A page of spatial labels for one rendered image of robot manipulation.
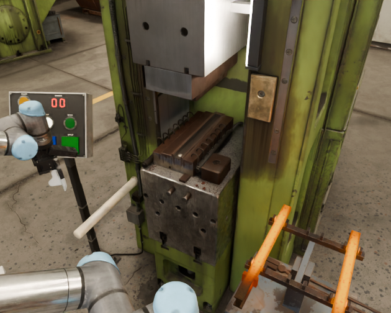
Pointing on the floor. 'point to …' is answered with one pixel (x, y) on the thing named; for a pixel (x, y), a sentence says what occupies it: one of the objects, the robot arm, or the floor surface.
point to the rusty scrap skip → (90, 7)
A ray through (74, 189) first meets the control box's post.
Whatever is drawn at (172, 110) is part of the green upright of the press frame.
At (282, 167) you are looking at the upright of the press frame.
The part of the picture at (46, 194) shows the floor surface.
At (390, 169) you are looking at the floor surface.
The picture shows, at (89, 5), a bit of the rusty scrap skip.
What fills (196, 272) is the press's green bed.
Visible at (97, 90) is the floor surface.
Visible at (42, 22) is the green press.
